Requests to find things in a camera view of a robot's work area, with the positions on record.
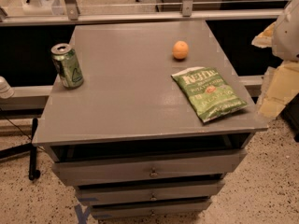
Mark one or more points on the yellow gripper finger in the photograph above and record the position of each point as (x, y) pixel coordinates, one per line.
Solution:
(283, 87)
(264, 39)

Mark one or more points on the green kettle chips bag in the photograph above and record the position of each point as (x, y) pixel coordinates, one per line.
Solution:
(209, 94)

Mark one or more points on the orange fruit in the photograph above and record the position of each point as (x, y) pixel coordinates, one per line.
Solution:
(180, 50)

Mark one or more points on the middle grey drawer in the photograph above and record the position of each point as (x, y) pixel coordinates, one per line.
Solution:
(150, 193)

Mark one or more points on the black tripod stand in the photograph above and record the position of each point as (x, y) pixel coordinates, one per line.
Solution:
(32, 150)

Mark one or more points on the green soda can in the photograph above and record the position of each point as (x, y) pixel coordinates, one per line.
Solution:
(66, 63)

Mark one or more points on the grey metal railing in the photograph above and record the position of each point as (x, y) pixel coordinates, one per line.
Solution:
(51, 12)

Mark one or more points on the top grey drawer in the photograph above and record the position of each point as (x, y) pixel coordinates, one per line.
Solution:
(84, 173)

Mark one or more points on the grey drawer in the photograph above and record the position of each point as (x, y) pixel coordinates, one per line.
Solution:
(150, 193)
(84, 173)
(149, 208)

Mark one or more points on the bottom grey drawer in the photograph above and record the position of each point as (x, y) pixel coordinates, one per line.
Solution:
(149, 208)

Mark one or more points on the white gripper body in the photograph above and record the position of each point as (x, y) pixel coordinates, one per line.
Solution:
(289, 34)

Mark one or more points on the grey drawer cabinet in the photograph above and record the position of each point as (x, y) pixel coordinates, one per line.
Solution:
(129, 106)

